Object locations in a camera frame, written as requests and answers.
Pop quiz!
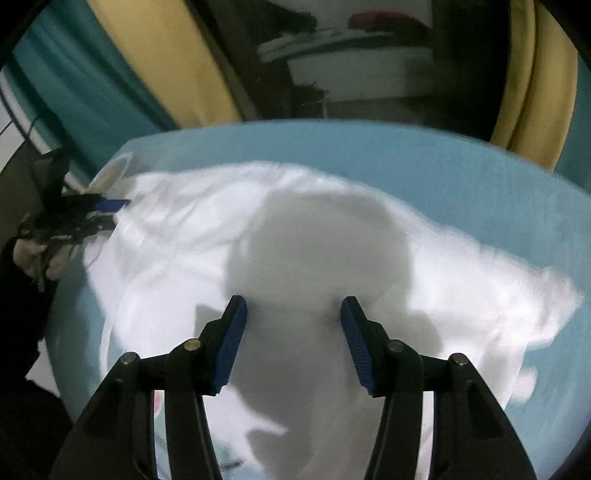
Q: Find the white hooded jacket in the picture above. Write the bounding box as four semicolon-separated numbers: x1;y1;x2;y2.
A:
84;163;583;479

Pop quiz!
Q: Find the left hand white glove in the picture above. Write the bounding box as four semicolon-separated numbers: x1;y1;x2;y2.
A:
12;239;79;281

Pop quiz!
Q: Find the teal curtain left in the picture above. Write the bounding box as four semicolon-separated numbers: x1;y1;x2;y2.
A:
5;1;177;181

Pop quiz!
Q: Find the teal curtain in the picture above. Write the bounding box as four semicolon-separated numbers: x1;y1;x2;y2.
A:
555;58;591;193
5;1;177;181

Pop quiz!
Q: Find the yellow curtain left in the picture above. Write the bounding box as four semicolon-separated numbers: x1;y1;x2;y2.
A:
89;0;242;128

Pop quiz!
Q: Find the yellow curtain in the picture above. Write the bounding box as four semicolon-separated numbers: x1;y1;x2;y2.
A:
491;1;578;171
89;0;242;128

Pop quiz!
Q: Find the teal printed bed sheet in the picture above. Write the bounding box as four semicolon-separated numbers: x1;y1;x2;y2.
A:
45;120;591;480

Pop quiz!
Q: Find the teal curtain right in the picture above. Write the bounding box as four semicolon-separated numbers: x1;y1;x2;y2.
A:
555;58;591;193

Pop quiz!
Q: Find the yellow curtain right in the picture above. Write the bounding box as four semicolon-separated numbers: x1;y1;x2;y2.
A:
491;1;578;171

